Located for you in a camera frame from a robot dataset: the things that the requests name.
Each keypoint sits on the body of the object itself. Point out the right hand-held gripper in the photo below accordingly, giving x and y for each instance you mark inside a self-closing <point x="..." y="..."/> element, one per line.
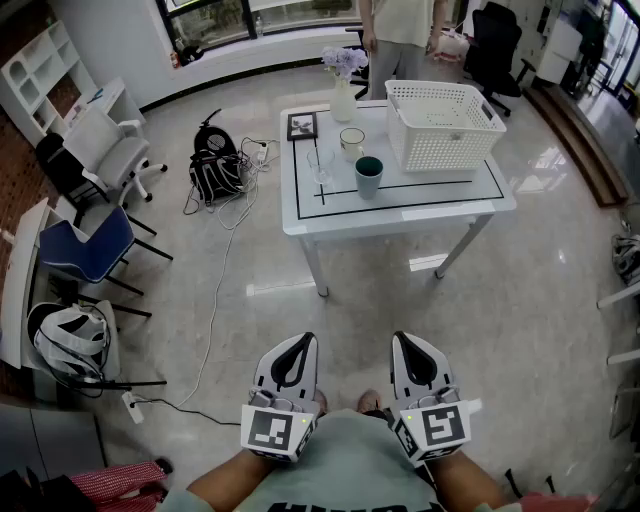
<point x="442" y="427"/>

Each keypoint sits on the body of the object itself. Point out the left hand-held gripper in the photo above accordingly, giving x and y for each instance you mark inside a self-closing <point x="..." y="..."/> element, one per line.
<point x="267" y="432"/>

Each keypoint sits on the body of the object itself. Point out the teal cup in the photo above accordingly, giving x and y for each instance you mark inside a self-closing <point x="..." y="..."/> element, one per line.
<point x="369" y="185"/>

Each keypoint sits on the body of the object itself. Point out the clear wine glass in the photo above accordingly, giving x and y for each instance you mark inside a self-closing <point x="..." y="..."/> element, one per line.
<point x="320" y="170"/>

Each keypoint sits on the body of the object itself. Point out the white plastic laundry basket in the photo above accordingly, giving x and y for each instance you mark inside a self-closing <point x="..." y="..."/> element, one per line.
<point x="440" y="145"/>

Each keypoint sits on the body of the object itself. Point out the cream mug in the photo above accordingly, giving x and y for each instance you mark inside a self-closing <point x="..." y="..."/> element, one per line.
<point x="351" y="150"/>

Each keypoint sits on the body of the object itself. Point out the person's right forearm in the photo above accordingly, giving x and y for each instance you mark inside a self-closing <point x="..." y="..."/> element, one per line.
<point x="467" y="485"/>

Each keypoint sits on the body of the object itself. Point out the person's left forearm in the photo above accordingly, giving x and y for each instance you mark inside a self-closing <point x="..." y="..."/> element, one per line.
<point x="225" y="482"/>

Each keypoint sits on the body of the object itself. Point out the person's left shoe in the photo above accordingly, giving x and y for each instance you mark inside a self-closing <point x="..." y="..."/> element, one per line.
<point x="320" y="400"/>

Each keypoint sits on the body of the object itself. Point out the person's shoe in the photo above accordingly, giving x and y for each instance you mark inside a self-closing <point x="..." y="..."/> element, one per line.
<point x="320" y="400"/>
<point x="369" y="400"/>

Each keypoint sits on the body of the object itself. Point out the person's right shoe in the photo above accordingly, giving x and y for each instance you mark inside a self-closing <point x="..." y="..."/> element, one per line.
<point x="369" y="400"/>

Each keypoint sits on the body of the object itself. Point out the white table leg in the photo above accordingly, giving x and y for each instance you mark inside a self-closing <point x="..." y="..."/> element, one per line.
<point x="460" y="247"/>
<point x="315" y="270"/>

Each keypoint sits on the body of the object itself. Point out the person in white t-shirt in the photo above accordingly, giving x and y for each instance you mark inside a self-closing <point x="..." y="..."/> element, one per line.
<point x="350" y="460"/>

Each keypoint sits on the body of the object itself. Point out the white power strip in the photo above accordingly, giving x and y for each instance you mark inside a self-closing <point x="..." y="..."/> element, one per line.
<point x="132" y="406"/>
<point x="260" y="151"/>

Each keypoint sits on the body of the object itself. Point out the white metal rack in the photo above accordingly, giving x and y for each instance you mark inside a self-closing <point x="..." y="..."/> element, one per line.
<point x="620" y="300"/>

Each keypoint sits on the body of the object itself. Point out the white VR headset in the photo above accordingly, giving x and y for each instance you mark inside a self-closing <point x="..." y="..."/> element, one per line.
<point x="60" y="340"/>

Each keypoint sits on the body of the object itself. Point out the black white headset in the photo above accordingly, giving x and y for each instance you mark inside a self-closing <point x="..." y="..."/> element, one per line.
<point x="627" y="260"/>

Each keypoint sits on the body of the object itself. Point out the blue chair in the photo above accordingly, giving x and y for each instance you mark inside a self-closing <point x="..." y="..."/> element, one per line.
<point x="85" y="250"/>

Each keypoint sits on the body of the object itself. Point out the grey cabinet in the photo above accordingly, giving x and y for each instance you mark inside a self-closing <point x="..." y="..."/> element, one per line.
<point x="50" y="440"/>

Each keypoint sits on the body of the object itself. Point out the white vase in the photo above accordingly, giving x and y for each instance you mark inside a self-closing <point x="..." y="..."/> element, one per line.
<point x="343" y="105"/>

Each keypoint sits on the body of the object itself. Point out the brown wooden step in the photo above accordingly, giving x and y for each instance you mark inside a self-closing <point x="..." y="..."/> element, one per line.
<point x="575" y="140"/>

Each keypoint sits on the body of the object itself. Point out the white office chair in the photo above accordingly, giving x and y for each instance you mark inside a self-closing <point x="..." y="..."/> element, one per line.
<point x="107" y="150"/>

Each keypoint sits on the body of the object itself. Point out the black office chair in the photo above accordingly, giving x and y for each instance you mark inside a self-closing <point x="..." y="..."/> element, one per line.
<point x="492" y="50"/>
<point x="362" y="75"/>

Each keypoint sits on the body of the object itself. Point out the purple flowers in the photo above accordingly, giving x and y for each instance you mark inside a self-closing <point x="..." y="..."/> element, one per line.
<point x="345" y="60"/>

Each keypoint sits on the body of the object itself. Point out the white desk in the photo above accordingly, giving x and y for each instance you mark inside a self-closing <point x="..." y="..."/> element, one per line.
<point x="120" y="100"/>

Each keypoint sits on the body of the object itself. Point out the white red plastic bag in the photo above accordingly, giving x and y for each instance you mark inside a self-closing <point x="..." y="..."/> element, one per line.
<point x="452" y="47"/>

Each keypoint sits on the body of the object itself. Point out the red white bottle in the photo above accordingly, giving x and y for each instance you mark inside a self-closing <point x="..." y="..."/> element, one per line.
<point x="174" y="60"/>

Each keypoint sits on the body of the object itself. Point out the black bag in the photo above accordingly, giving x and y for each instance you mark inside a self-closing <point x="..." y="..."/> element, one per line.
<point x="189" y="54"/>

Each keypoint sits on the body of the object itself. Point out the small blue tool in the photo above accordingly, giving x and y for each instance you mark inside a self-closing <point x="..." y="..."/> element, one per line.
<point x="95" y="96"/>

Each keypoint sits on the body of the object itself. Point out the white cabinet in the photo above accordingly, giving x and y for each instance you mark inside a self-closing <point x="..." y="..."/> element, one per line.
<point x="560" y="50"/>

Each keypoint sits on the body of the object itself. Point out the black framed window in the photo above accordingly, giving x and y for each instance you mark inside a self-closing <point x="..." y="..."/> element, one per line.
<point x="210" y="20"/>

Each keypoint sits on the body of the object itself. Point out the white shelf unit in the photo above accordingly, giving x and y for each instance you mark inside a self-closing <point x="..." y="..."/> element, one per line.
<point x="45" y="75"/>

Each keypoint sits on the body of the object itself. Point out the black picture frame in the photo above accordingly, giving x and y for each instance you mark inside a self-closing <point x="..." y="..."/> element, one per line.
<point x="302" y="126"/>

